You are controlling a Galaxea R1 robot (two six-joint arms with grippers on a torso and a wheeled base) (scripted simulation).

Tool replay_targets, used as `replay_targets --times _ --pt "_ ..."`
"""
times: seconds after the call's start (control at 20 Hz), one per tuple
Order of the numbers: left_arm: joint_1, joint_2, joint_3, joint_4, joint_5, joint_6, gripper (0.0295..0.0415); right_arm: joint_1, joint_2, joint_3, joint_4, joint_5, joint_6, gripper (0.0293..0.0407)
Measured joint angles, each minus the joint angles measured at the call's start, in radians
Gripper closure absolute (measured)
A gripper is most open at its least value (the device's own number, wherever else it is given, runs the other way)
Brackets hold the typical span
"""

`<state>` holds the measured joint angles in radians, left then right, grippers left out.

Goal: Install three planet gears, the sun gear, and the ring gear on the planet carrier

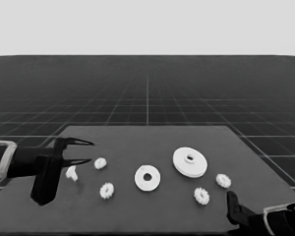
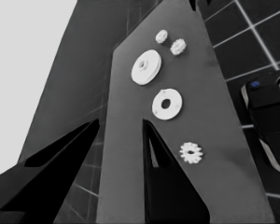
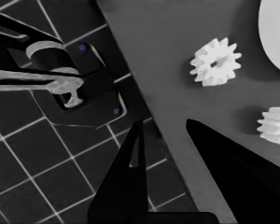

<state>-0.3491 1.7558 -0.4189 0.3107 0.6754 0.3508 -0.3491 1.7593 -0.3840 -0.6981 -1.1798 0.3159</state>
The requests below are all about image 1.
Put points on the white round carrier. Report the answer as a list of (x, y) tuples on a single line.
[(155, 179)]

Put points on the large thick white disc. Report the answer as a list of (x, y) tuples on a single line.
[(182, 164)]

